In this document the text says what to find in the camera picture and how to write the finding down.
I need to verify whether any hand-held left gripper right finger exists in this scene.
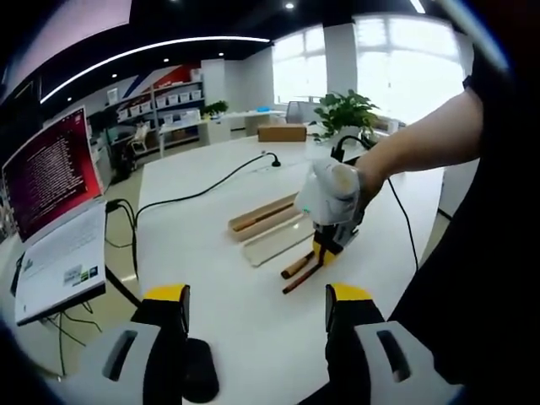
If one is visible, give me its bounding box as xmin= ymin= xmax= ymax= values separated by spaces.
xmin=323 ymin=282 xmax=465 ymax=405

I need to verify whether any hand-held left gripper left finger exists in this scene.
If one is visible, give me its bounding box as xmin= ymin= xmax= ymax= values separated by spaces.
xmin=62 ymin=283 xmax=191 ymax=405

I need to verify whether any person's black clothing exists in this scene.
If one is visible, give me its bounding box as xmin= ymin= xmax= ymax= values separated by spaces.
xmin=290 ymin=33 xmax=540 ymax=405

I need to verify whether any large potted green plant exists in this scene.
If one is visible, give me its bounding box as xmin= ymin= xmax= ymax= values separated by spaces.
xmin=311 ymin=89 xmax=381 ymax=143

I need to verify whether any beige cutlery case lid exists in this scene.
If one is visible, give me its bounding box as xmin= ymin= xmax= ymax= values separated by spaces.
xmin=240 ymin=214 xmax=317 ymax=267

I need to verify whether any shelving unit with white bins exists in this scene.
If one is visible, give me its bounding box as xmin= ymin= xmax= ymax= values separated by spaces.
xmin=105 ymin=78 xmax=206 ymax=149

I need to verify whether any brown cardboard box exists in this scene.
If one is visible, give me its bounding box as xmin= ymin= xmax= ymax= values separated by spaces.
xmin=256 ymin=123 xmax=308 ymax=143

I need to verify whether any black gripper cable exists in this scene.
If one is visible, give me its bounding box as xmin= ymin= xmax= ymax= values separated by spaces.
xmin=331 ymin=134 xmax=421 ymax=271

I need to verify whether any black power cable with plug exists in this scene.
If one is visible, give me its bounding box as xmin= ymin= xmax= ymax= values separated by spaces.
xmin=134 ymin=152 xmax=283 ymax=220

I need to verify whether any black laptop charger cable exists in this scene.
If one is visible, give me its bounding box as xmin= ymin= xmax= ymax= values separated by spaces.
xmin=105 ymin=198 xmax=141 ymax=282

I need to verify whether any white laptop with red screen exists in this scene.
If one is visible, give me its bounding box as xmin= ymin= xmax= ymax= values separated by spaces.
xmin=2 ymin=105 xmax=107 ymax=327

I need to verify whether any small green plant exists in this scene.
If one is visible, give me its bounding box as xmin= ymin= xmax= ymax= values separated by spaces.
xmin=201 ymin=100 xmax=230 ymax=119

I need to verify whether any black rounded object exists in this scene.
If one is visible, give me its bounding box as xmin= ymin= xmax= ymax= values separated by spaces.
xmin=185 ymin=337 xmax=223 ymax=400

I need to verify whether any grey office chair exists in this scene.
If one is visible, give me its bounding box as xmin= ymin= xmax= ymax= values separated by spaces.
xmin=286 ymin=100 xmax=317 ymax=123

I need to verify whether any beige cutlery case base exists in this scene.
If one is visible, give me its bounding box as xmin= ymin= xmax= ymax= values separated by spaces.
xmin=227 ymin=190 xmax=307 ymax=244

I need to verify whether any person's right hand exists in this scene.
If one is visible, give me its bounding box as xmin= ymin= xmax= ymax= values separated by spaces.
xmin=356 ymin=154 xmax=396 ymax=212

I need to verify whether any wooden spoon utensil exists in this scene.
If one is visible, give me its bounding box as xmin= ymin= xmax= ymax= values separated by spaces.
xmin=280 ymin=251 xmax=318 ymax=279

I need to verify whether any beige office chair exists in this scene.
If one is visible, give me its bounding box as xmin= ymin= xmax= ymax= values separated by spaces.
xmin=126 ymin=121 xmax=151 ymax=155

